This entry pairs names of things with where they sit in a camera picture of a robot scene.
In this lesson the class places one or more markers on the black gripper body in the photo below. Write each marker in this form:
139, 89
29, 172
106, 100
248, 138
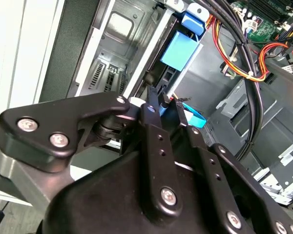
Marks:
100, 207

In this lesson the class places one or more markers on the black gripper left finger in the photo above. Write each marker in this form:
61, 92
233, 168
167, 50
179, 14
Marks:
51, 114

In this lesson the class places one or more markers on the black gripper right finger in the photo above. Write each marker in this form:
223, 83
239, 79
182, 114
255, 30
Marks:
210, 165

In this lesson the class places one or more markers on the hard disk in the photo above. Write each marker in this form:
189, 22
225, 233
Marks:
178, 51

